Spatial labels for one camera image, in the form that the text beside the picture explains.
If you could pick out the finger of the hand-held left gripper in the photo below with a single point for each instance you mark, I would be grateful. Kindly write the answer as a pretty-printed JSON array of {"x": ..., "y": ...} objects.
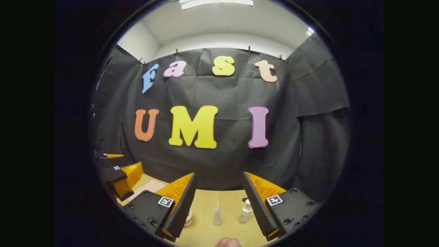
[
  {"x": 113, "y": 156},
  {"x": 128, "y": 175}
]

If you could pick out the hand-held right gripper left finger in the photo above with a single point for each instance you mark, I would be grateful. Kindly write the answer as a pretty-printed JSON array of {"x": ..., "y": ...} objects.
[{"x": 183, "y": 202}]

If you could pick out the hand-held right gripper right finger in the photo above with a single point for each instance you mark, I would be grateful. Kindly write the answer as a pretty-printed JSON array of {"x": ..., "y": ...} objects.
[{"x": 255, "y": 202}]

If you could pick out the white pump bottle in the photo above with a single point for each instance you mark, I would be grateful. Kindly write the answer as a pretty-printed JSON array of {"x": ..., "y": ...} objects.
[{"x": 245, "y": 212}]

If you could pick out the round beige jar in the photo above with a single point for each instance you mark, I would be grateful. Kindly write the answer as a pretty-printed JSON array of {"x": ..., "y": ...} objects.
[{"x": 188, "y": 217}]

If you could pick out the white squeeze tube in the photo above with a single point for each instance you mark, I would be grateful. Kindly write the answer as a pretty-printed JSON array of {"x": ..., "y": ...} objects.
[{"x": 217, "y": 215}]

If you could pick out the ceiling light panel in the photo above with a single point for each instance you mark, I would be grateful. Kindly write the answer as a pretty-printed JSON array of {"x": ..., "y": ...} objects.
[
  {"x": 310, "y": 31},
  {"x": 216, "y": 2}
]

